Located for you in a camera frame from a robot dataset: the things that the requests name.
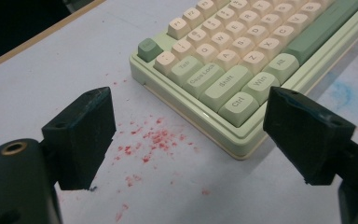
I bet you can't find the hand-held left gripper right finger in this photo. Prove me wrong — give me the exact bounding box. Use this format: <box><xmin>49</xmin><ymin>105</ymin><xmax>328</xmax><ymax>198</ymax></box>
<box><xmin>262</xmin><ymin>86</ymin><xmax>357</xmax><ymax>187</ymax></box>

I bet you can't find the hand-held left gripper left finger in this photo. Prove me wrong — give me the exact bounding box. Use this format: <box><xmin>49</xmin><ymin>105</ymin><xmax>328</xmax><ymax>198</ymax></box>
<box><xmin>41</xmin><ymin>86</ymin><xmax>117</xmax><ymax>191</ymax></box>

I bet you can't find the green and cream keyboard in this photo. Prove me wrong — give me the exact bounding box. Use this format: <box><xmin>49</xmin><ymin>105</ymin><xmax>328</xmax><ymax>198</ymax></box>
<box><xmin>129</xmin><ymin>0</ymin><xmax>358</xmax><ymax>161</ymax></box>

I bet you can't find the white table cover board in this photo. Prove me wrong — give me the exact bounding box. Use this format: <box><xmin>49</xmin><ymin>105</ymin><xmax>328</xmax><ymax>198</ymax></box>
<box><xmin>0</xmin><ymin>0</ymin><xmax>358</xmax><ymax>224</ymax></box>

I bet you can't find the wooden table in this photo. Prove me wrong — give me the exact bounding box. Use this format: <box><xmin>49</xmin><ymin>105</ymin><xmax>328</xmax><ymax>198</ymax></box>
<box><xmin>0</xmin><ymin>0</ymin><xmax>107</xmax><ymax>77</ymax></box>

